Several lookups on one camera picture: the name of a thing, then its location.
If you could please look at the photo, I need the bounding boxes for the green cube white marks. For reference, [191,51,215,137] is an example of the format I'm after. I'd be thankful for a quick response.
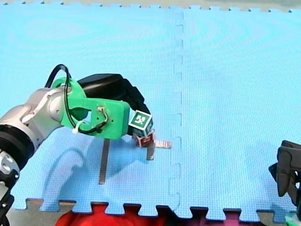
[128,110,154,137]

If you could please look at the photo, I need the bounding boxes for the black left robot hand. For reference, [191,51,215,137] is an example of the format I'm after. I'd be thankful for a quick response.
[77,73,153,137]

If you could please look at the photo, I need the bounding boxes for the red cube white marks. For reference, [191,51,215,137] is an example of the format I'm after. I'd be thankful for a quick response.
[133,129,156,148]

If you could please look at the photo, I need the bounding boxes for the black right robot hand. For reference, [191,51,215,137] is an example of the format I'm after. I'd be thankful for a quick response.
[269,140,301,210]

